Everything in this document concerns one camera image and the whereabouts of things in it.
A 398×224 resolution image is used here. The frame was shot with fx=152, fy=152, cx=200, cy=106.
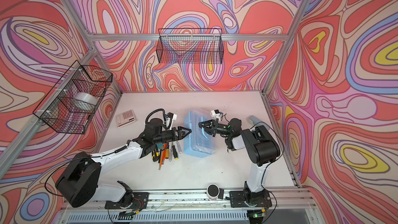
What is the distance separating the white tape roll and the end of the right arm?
0.53m

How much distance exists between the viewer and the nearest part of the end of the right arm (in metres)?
0.78

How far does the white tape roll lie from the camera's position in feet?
2.34

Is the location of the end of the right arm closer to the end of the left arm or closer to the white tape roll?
the end of the left arm
